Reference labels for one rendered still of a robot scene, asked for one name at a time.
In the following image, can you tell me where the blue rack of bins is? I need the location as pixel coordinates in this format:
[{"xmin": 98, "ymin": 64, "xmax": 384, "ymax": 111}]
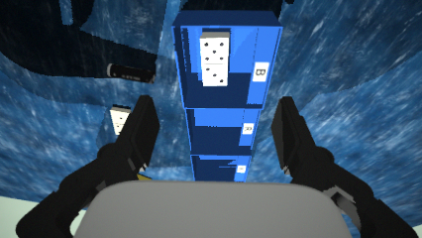
[{"xmin": 171, "ymin": 10, "xmax": 283, "ymax": 181}]

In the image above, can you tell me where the black battery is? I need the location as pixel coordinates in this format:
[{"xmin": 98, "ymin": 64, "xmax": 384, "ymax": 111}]
[{"xmin": 107, "ymin": 63, "xmax": 156, "ymax": 84}]

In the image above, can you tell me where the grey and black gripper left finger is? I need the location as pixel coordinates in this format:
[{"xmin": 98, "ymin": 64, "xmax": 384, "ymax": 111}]
[{"xmin": 15, "ymin": 95, "xmax": 159, "ymax": 238}]

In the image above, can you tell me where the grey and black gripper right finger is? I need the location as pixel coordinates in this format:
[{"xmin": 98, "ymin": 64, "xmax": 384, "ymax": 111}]
[{"xmin": 270, "ymin": 96, "xmax": 419, "ymax": 238}]

